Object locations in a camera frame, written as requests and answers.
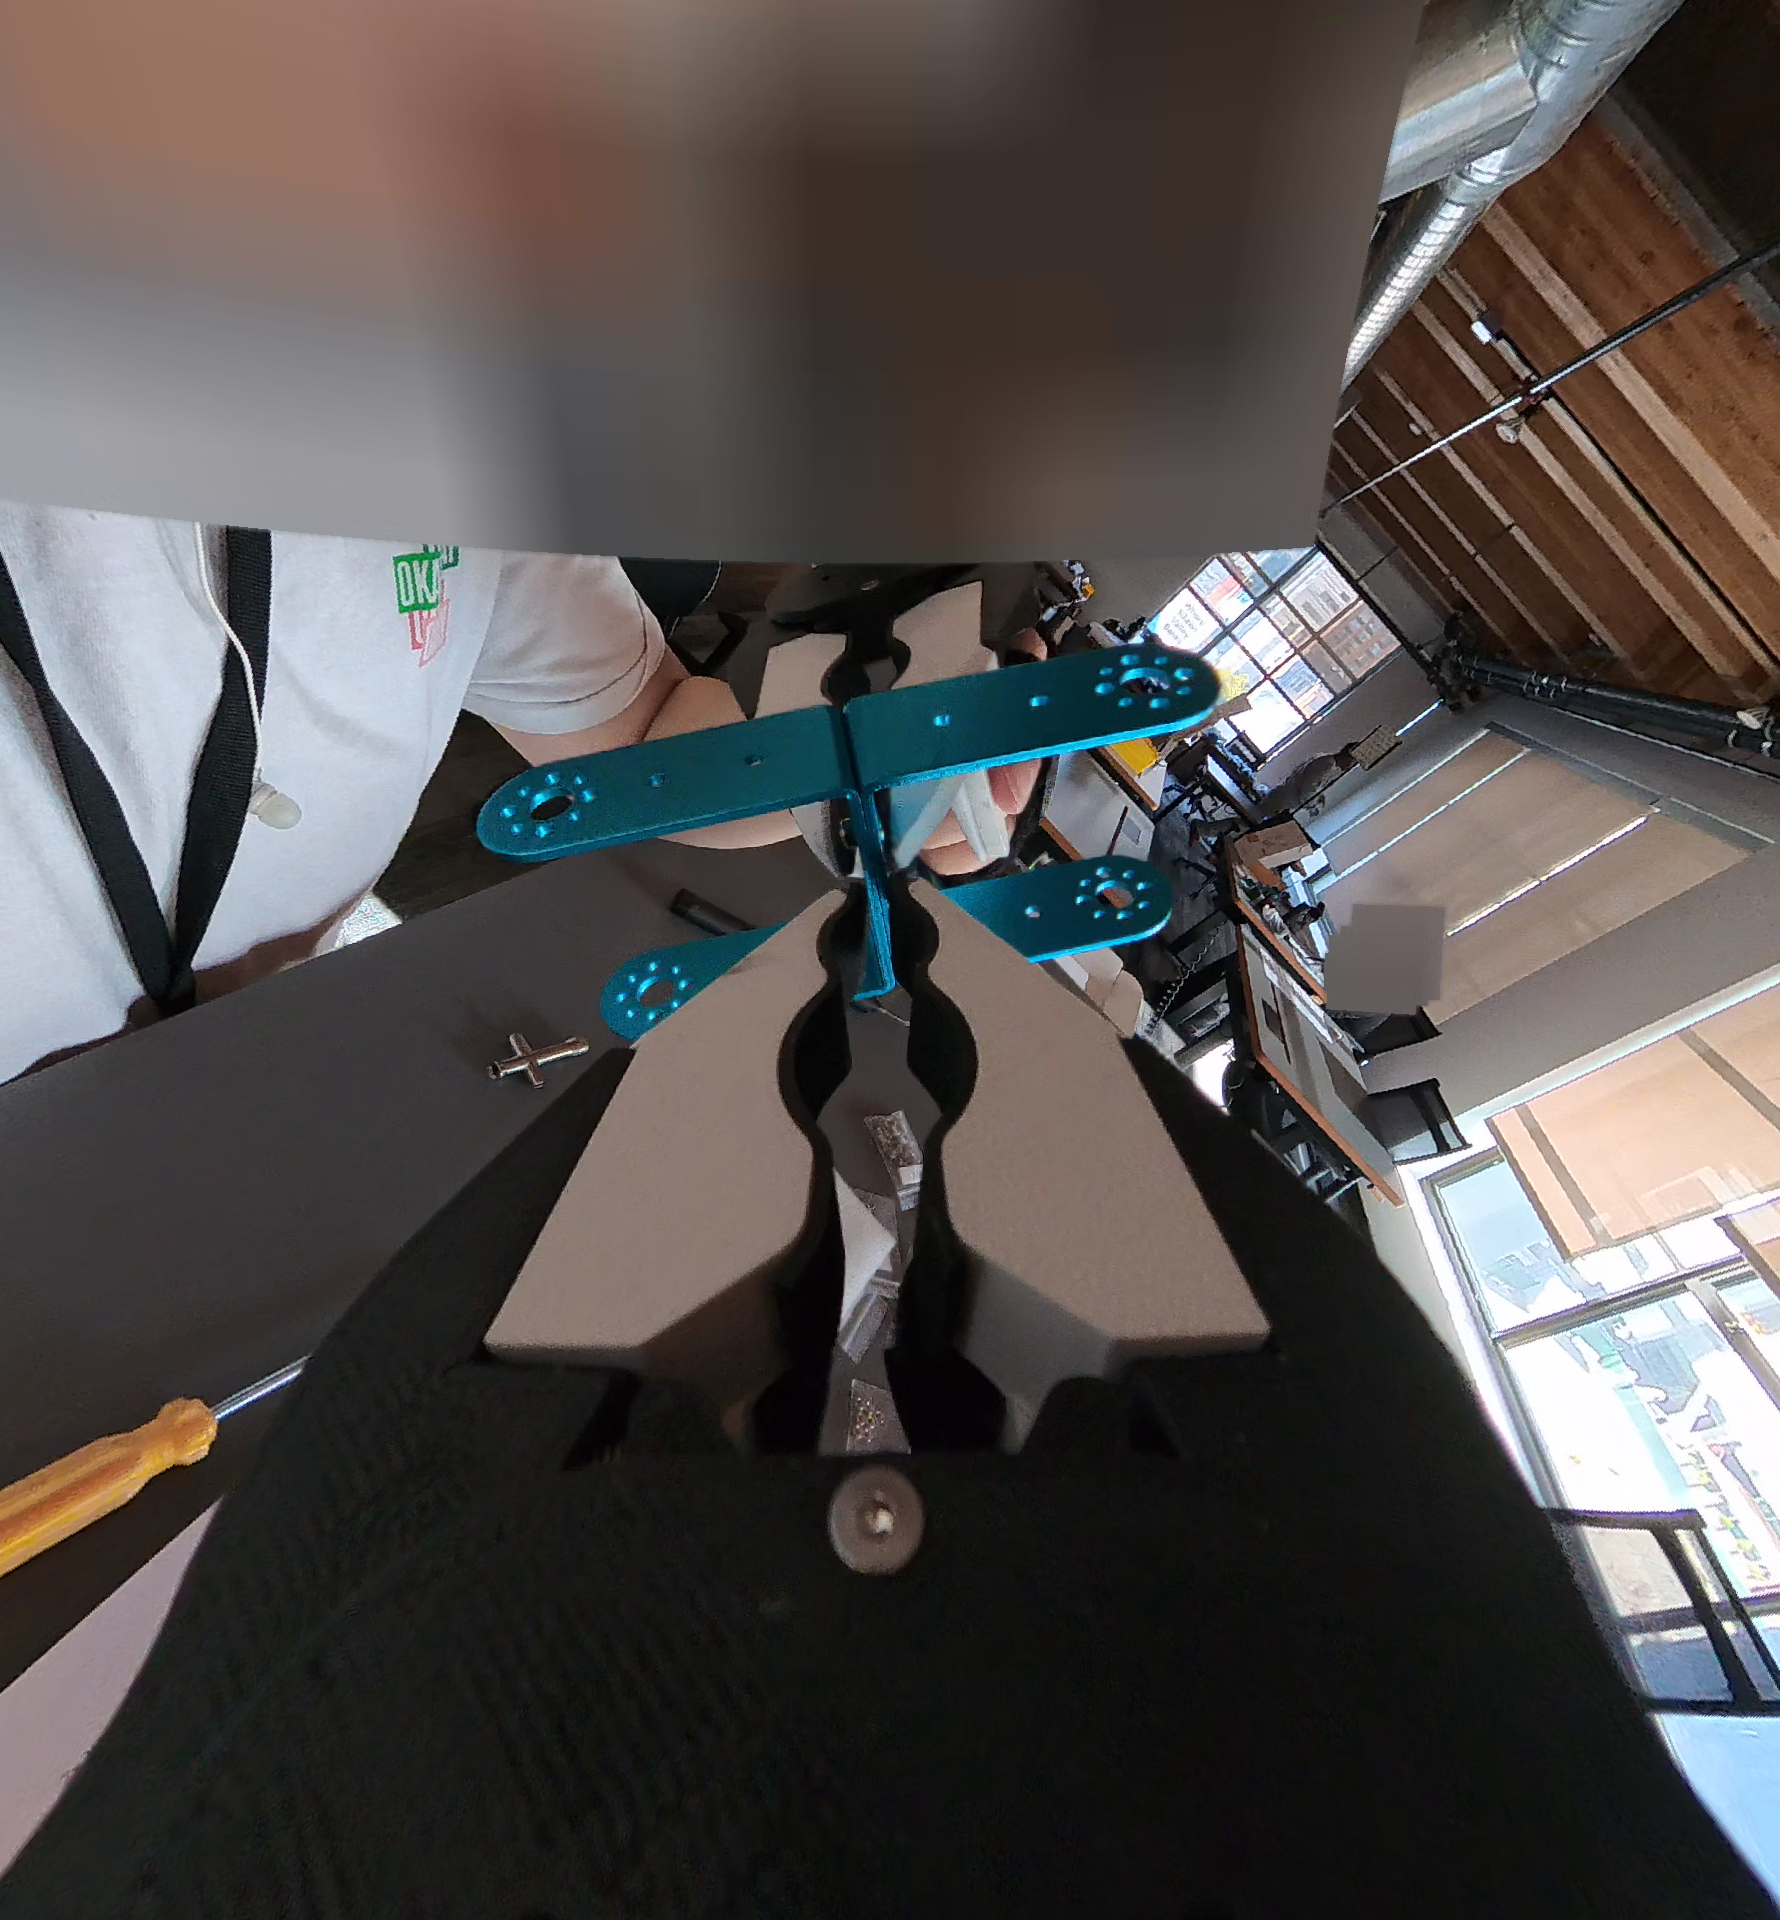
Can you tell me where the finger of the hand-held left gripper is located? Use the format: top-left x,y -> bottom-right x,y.
868,583 -> 1015,875
748,628 -> 865,875

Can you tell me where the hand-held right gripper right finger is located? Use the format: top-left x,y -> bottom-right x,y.
909,879 -> 1269,1450

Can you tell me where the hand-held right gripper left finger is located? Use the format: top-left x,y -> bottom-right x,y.
486,883 -> 853,1443

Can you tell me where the blue metal U bracket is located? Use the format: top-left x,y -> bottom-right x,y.
473,702 -> 892,1040
843,643 -> 1225,998

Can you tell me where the person's left forearm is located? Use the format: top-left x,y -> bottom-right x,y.
497,673 -> 832,852

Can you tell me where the cluttered wooden office desk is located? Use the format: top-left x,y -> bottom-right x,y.
1223,839 -> 1408,1208

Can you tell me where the dark grey desk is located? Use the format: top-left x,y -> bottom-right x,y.
0,717 -> 892,1758

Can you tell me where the person's left hand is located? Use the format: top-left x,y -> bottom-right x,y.
913,628 -> 1054,879

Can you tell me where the clear bag of screws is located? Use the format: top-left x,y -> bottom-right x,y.
827,1107 -> 924,1455

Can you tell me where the small paned window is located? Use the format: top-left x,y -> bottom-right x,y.
1142,547 -> 1405,752

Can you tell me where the black office chair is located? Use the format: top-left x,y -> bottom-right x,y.
1361,1011 -> 1475,1168

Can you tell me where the white t-shirt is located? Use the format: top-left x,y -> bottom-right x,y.
0,493 -> 670,1115

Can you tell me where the tall window with city view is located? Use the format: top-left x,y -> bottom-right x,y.
1422,1155 -> 1780,1920

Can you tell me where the beige roller blind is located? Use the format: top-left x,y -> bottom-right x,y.
1483,933 -> 1780,1261
1348,725 -> 1769,961

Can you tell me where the black pipe bundle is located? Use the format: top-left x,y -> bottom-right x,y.
1429,611 -> 1780,768

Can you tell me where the black metal railing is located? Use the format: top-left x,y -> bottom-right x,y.
1547,1503 -> 1780,1720

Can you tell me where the black ceiling rod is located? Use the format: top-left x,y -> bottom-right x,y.
1323,198 -> 1780,518

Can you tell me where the white earphone cable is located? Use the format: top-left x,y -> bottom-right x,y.
195,521 -> 303,832

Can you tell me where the black lanyard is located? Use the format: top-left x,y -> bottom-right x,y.
0,493 -> 274,1011

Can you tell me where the yellow handled screwdriver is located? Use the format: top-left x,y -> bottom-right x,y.
0,1354 -> 309,1623

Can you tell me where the silver ventilation duct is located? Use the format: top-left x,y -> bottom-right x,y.
1338,0 -> 1687,395

